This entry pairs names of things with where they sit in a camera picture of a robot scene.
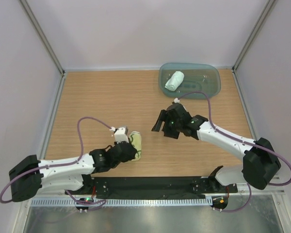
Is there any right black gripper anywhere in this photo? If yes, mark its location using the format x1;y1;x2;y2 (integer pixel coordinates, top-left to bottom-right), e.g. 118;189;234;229
152;110;182;139

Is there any green patterned towel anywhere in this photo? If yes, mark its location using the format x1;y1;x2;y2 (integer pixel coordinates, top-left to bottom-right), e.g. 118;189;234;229
129;131;142;161

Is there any teal transparent plastic basin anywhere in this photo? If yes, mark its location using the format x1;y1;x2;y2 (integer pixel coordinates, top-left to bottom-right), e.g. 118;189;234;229
158;63;221;100

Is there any light mint green towel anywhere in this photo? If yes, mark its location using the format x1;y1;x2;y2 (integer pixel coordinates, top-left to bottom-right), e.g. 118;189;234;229
164;71;184;91

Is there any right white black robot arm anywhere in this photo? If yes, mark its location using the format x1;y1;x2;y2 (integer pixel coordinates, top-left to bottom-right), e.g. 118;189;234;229
152;110;281;192

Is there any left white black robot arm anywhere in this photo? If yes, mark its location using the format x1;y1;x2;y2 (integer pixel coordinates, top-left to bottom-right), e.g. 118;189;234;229
9;142;141;202

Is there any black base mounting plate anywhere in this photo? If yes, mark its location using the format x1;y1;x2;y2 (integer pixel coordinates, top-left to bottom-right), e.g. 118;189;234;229
70;176;238;195

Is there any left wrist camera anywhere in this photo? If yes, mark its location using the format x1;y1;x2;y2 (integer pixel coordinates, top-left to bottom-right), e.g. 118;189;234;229
113;126;129;144

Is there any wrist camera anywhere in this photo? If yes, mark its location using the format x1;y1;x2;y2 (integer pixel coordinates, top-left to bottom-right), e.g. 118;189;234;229
113;126;129;144
166;103;192;121

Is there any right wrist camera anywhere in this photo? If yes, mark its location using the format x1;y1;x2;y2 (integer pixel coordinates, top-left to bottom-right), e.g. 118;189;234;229
166;103;192;121

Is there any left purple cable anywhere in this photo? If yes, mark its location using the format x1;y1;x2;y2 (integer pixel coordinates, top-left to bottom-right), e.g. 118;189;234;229
0;117;117;211

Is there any purple cable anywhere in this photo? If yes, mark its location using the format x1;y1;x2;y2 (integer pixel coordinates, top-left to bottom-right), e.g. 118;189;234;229
0;117;117;211
174;91;291;213

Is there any white slotted cable duct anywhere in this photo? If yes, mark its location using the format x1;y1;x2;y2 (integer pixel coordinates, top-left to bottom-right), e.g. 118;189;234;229
31;197;212;207

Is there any aluminium front rail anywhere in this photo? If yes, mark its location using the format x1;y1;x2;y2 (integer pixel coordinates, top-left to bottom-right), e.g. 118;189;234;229
18;175;286;198

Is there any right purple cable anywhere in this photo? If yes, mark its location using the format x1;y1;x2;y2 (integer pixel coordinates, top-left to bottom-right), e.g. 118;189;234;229
174;91;291;213

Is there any right aluminium frame post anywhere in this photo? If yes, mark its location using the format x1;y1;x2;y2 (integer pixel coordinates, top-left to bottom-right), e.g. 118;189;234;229
232;0;279;72

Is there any aluminium frame post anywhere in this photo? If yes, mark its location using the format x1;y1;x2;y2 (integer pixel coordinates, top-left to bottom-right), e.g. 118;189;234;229
232;0;279;72
19;0;65;76

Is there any left aluminium frame post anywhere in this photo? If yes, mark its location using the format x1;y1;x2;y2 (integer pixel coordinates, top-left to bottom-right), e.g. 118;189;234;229
19;0;65;76

